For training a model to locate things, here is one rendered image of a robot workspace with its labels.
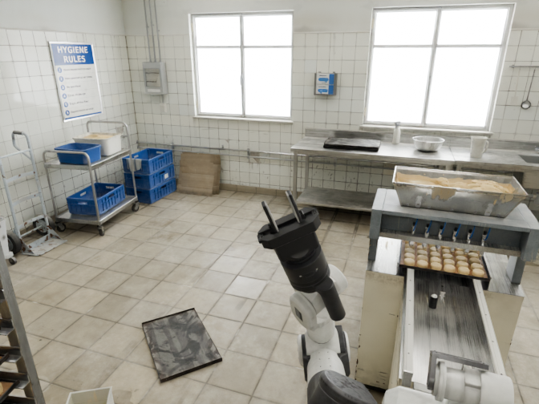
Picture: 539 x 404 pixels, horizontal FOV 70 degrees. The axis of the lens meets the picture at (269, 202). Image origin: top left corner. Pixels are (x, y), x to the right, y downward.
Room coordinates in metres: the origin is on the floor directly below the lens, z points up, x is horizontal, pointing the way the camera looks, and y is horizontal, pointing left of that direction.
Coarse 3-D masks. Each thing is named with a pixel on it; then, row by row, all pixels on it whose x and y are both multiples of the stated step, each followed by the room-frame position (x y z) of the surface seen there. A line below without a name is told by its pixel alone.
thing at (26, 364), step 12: (0, 252) 0.85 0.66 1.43; (0, 264) 0.84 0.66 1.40; (0, 276) 0.83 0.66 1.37; (0, 288) 0.83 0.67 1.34; (12, 288) 0.85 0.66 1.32; (12, 300) 0.84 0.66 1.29; (0, 312) 0.83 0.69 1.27; (12, 312) 0.83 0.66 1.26; (12, 336) 0.83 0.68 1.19; (24, 336) 0.85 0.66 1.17; (24, 348) 0.84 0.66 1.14; (24, 360) 0.83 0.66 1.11; (24, 372) 0.83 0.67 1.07; (36, 372) 0.85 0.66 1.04; (36, 384) 0.84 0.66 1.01; (36, 396) 0.83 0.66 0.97
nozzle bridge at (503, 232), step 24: (384, 192) 1.97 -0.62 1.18; (384, 216) 1.80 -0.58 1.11; (408, 216) 1.69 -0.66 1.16; (432, 216) 1.65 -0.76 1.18; (456, 216) 1.65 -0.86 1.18; (480, 216) 1.65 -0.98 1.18; (528, 216) 1.65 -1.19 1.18; (408, 240) 1.71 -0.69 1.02; (432, 240) 1.68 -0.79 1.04; (456, 240) 1.66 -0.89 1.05; (504, 240) 1.62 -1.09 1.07; (528, 240) 1.52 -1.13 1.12
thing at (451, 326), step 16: (416, 288) 1.58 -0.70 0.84; (432, 288) 1.58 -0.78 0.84; (448, 288) 1.58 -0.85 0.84; (464, 288) 1.58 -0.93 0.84; (400, 304) 1.62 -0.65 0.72; (416, 304) 1.45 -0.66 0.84; (432, 304) 1.42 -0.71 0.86; (448, 304) 1.45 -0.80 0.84; (464, 304) 1.45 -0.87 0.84; (400, 320) 1.41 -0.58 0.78; (416, 320) 1.34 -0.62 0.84; (432, 320) 1.34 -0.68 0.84; (448, 320) 1.34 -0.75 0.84; (464, 320) 1.34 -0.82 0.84; (400, 336) 1.28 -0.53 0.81; (416, 336) 1.24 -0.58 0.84; (432, 336) 1.24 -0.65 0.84; (448, 336) 1.24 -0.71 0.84; (464, 336) 1.24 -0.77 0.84; (480, 336) 1.24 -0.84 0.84; (400, 352) 1.15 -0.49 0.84; (416, 352) 1.15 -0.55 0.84; (448, 352) 1.15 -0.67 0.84; (464, 352) 1.15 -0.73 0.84; (480, 352) 1.15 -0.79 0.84; (400, 368) 1.07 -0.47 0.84; (416, 368) 1.07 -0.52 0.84; (400, 384) 1.03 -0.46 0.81
